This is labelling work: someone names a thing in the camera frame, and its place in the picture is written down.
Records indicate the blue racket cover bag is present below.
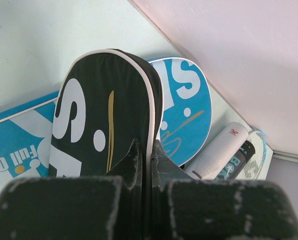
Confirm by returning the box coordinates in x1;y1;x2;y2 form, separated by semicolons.
0;57;213;192

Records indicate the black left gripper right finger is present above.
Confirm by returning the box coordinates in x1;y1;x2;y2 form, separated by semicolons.
151;140;298;240

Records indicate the black shuttlecock tube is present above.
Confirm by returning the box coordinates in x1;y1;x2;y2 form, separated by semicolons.
215;140;256;180

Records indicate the blue racket far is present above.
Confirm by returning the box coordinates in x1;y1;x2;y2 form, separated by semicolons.
236;130;267;180

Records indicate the white shuttlecock tube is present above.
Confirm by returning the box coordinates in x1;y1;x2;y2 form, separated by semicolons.
184;122;249;180

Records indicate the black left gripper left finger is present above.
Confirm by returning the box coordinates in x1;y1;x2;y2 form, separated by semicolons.
0;140;142;240

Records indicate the black racket cover bag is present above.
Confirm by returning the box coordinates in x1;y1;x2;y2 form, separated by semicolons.
48;49;163;177

